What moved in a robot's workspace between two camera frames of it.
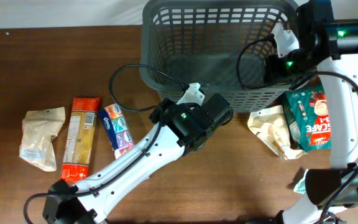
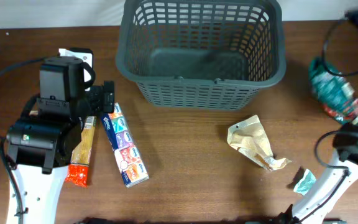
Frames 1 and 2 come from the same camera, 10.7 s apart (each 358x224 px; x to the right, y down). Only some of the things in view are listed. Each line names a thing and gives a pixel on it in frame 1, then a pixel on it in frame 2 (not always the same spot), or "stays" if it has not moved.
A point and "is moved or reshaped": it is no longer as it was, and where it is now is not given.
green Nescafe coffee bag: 307,112 is moved or reshaped
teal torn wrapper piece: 301,186 stays
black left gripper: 220,106 -> 107,97
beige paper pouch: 271,125 -> 248,136
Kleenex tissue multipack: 118,130 stays
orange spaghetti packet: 81,139 stays
